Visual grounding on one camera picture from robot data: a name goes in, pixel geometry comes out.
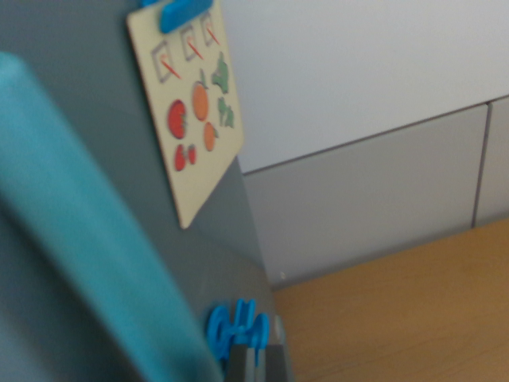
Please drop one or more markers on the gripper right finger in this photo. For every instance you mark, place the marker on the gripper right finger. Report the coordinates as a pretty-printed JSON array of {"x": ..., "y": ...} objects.
[{"x": 278, "y": 366}]

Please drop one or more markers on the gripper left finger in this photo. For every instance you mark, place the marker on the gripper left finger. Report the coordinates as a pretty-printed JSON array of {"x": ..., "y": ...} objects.
[{"x": 238, "y": 366}]

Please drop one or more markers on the grey door with shopping card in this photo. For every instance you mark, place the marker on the grey door with shopping card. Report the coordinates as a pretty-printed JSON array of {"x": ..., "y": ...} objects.
[{"x": 79, "y": 59}]

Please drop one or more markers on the blue letter magnet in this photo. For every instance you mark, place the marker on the blue letter magnet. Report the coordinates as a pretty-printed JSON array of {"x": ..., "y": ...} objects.
[{"x": 222, "y": 326}]

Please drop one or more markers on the cream fruit shopping list card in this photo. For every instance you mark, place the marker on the cream fruit shopping list card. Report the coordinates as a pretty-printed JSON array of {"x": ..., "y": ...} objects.
[{"x": 191, "y": 175}]

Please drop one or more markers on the blue clip magnet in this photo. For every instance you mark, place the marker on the blue clip magnet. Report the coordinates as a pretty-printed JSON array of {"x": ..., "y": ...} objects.
[{"x": 179, "y": 18}]

